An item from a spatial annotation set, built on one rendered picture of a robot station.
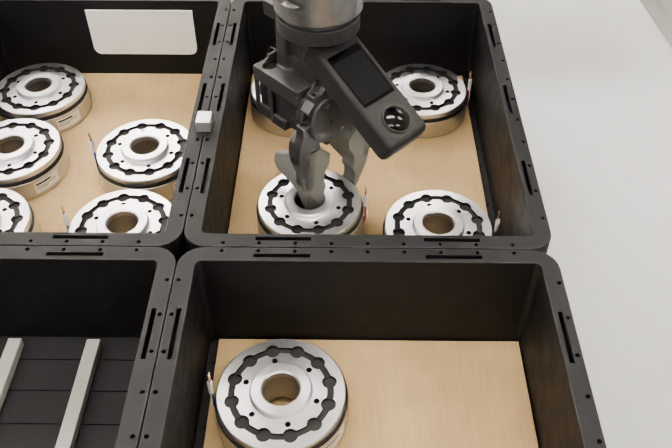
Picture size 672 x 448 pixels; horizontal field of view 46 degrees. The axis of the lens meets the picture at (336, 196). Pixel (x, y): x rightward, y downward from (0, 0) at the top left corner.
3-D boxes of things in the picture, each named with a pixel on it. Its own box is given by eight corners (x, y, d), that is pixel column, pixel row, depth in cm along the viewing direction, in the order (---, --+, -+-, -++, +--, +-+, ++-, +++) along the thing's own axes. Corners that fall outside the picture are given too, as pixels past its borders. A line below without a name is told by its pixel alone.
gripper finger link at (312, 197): (284, 189, 81) (292, 112, 76) (323, 218, 78) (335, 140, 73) (261, 200, 79) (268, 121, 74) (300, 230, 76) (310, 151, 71)
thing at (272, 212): (361, 245, 73) (361, 240, 73) (253, 243, 73) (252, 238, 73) (361, 172, 80) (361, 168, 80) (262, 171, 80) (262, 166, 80)
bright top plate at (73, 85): (16, 63, 94) (15, 59, 94) (97, 69, 94) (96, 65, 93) (-21, 115, 87) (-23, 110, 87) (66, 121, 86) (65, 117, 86)
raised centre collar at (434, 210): (466, 247, 72) (467, 242, 72) (412, 245, 72) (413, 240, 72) (462, 209, 76) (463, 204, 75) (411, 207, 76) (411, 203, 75)
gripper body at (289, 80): (313, 85, 79) (310, -26, 70) (375, 123, 74) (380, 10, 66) (254, 117, 75) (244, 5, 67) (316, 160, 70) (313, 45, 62)
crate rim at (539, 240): (550, 269, 64) (555, 249, 63) (184, 265, 64) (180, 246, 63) (487, 14, 93) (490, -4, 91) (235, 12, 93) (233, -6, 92)
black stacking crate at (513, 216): (528, 338, 71) (552, 252, 63) (200, 335, 71) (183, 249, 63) (476, 81, 100) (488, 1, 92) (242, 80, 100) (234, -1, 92)
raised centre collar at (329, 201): (334, 221, 75) (334, 216, 74) (282, 220, 75) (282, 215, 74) (335, 186, 78) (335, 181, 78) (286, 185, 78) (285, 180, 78)
